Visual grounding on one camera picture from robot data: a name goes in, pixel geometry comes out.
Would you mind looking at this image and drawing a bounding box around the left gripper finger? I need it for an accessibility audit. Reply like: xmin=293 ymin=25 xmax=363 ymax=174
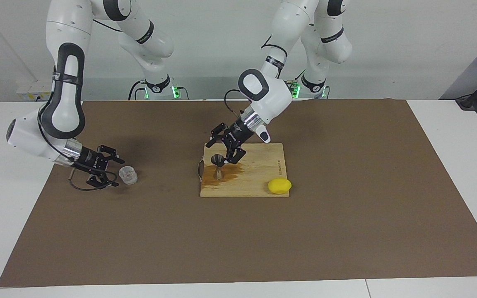
xmin=224 ymin=142 xmax=247 ymax=166
xmin=206 ymin=123 xmax=229 ymax=149

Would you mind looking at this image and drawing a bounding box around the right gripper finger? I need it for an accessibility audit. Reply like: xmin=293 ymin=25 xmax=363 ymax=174
xmin=86 ymin=171 xmax=119 ymax=188
xmin=97 ymin=144 xmax=125 ymax=165

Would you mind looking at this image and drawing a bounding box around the steel double jigger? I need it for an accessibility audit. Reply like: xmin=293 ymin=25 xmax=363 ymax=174
xmin=211 ymin=154 xmax=225 ymax=180

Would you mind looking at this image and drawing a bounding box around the clear glass cup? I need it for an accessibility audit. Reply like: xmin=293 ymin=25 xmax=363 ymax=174
xmin=118 ymin=166 xmax=138 ymax=185

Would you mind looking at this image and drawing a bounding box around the wooden cutting board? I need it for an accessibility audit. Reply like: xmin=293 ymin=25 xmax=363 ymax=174
xmin=197 ymin=143 xmax=290 ymax=198

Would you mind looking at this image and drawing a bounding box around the yellow lemon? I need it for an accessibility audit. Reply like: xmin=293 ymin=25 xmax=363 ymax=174
xmin=267 ymin=178 xmax=292 ymax=195

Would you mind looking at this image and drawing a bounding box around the brown table mat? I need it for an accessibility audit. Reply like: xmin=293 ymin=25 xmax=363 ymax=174
xmin=0 ymin=99 xmax=477 ymax=288

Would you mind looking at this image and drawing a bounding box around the white power strip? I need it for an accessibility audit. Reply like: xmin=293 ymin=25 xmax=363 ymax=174
xmin=16 ymin=81 xmax=53 ymax=101

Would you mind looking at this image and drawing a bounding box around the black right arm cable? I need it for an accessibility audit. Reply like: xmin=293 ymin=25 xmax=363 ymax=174
xmin=36 ymin=19 xmax=121 ymax=192

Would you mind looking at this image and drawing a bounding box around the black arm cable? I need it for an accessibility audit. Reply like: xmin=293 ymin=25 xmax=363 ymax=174
xmin=224 ymin=35 xmax=289 ymax=118
xmin=36 ymin=19 xmax=121 ymax=192

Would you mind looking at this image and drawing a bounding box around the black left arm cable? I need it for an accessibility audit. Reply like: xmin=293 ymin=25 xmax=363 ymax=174
xmin=224 ymin=35 xmax=289 ymax=118

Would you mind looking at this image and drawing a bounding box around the black base cable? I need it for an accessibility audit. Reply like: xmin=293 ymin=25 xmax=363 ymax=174
xmin=128 ymin=80 xmax=148 ymax=100

